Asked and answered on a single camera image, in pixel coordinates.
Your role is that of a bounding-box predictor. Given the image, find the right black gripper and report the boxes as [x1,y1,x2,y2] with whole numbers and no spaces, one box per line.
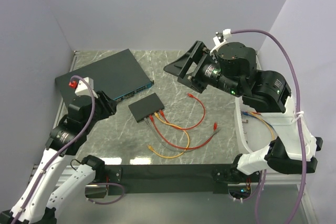
[163,39,243,97]

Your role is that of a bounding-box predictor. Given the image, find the red ethernet cable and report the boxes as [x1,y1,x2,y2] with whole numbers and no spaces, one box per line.
[148,115,219,151]
[159,92,207,131]

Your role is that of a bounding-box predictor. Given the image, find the small black box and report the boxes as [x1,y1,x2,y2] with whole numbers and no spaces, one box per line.
[128,93,165,123]

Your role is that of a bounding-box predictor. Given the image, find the yellow ethernet cable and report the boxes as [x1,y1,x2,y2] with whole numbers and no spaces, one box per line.
[146,112,191,159]

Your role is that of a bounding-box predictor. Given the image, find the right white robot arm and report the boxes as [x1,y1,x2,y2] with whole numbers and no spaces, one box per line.
[163,41,323,182]

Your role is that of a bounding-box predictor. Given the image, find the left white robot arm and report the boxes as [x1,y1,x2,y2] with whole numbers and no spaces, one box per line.
[1,91,117,223]

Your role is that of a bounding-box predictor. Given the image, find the white plastic bin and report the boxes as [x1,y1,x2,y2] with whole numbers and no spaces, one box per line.
[234,98,278,154]

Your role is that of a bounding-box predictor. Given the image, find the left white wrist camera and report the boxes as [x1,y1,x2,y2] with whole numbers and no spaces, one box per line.
[69,77,97,97]

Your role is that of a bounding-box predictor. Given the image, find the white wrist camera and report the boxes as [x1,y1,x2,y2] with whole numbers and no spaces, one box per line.
[210,29,232,54]
[69,77,97,97]

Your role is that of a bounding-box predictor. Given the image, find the large black network switch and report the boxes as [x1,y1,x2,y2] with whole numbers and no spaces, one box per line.
[55,49,154,105]

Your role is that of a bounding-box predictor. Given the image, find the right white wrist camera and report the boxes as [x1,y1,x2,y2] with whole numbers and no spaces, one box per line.
[210,29,232,54]

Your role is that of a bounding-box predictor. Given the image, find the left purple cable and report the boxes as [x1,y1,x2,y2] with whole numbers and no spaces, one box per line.
[10,76,126,224]

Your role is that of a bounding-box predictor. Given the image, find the purple cable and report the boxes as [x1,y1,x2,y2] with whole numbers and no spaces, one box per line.
[10,76,126,224]
[228,28,308,224]

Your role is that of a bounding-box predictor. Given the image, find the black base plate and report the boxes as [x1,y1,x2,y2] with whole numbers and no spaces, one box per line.
[73,164,263,196]

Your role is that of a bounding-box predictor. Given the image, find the yellow cable in bin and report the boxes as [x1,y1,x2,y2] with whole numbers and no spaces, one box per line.
[246,111,276,141]

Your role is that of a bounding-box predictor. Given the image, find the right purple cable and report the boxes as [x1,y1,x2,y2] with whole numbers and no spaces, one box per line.
[228,28,308,224]

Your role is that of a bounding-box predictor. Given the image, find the aluminium frame rail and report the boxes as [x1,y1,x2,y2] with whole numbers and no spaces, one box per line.
[28,165,307,188]

